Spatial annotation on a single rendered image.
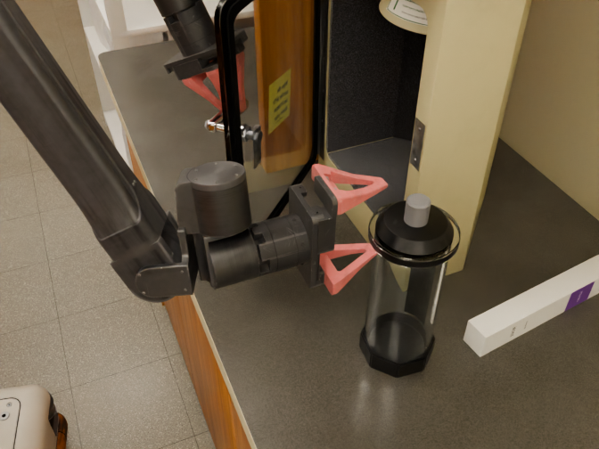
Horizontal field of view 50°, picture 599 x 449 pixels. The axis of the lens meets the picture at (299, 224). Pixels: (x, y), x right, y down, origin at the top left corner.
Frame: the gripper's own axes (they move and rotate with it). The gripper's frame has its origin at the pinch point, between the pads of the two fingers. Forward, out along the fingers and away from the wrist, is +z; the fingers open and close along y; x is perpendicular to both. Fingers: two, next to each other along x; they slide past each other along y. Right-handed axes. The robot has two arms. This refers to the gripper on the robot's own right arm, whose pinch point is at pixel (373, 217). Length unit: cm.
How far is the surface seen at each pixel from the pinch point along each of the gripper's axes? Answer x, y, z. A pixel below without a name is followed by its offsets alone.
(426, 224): -1.7, -1.6, 6.1
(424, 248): -4.5, -2.4, 4.3
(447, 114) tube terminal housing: 9.1, 5.2, 14.6
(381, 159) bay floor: 32.2, -17.9, 20.1
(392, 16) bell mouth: 22.4, 12.9, 13.2
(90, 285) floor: 128, -120, -36
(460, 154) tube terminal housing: 9.2, -1.7, 17.9
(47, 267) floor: 143, -121, -49
